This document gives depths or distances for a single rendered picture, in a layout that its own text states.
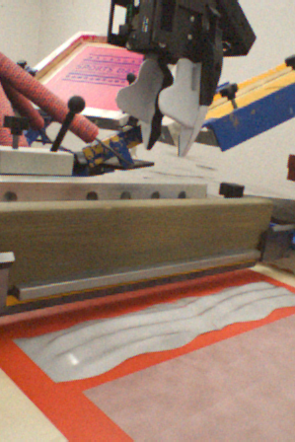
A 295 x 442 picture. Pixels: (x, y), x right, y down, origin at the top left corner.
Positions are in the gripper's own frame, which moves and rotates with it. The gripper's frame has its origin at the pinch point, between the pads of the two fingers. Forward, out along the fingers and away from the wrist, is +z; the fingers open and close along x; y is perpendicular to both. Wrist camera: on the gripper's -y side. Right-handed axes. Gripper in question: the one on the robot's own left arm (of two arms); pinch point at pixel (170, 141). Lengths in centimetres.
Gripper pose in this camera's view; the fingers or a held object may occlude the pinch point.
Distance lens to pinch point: 48.1
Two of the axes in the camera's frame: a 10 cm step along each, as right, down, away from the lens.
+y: -7.4, 0.5, -6.7
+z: -1.3, 9.7, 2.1
